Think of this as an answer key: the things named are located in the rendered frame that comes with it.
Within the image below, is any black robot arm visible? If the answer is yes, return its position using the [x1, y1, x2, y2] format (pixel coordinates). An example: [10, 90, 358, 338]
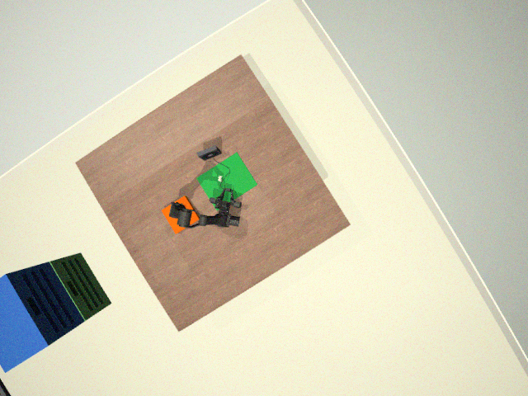
[169, 200, 240, 229]

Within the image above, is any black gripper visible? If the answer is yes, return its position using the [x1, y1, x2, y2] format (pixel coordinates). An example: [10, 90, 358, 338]
[210, 189, 242, 208]

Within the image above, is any green circuit board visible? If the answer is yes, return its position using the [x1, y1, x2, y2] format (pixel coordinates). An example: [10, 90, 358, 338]
[196, 153, 257, 199]

